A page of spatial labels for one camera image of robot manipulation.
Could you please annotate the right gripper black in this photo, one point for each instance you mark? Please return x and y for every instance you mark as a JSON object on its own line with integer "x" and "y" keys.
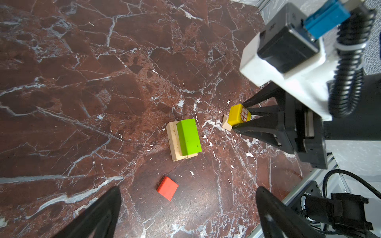
{"x": 304, "y": 131}

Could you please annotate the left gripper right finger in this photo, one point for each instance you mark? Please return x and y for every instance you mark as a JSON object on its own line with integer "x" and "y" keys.
{"x": 278, "y": 220}

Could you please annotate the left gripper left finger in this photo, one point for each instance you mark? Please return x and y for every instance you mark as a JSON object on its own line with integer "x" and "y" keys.
{"x": 99, "y": 219}

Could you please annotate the yellow printed cube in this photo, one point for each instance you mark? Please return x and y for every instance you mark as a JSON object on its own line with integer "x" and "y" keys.
{"x": 238, "y": 114}

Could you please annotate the small wood tile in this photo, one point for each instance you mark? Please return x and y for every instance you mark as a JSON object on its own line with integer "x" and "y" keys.
{"x": 225, "y": 124}

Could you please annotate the red cube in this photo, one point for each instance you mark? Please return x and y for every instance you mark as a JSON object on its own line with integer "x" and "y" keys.
{"x": 167, "y": 188}

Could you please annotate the green long block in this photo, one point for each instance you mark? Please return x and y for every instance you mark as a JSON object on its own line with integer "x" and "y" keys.
{"x": 188, "y": 137}

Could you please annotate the grooved natural wood block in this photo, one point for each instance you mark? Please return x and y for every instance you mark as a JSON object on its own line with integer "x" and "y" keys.
{"x": 174, "y": 143}

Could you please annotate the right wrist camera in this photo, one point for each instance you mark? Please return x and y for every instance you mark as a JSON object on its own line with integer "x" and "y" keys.
{"x": 290, "y": 52}

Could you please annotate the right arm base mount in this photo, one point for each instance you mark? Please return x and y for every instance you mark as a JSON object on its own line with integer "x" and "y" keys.
{"x": 342, "y": 213}

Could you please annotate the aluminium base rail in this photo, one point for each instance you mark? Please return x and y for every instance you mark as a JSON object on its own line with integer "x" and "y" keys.
{"x": 312, "y": 185}

